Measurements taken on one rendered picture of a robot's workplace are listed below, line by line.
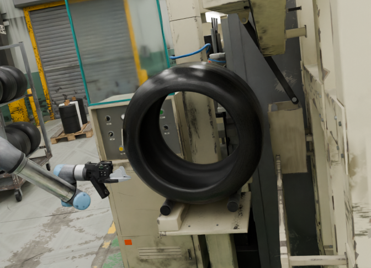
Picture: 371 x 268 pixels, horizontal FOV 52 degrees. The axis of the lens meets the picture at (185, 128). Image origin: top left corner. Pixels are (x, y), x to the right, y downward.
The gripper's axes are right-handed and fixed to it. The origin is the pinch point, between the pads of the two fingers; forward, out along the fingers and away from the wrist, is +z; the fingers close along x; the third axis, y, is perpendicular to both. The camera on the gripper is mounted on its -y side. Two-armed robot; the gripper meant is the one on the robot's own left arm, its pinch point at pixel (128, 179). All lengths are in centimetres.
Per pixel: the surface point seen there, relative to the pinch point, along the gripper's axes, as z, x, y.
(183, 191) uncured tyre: 28.0, -12.5, 1.0
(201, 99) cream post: 30.1, 24.0, 31.6
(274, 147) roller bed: 64, 17, 11
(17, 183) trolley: -231, 219, -105
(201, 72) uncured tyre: 37, -9, 48
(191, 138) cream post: 24.9, 23.9, 12.6
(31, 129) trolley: -267, 309, -62
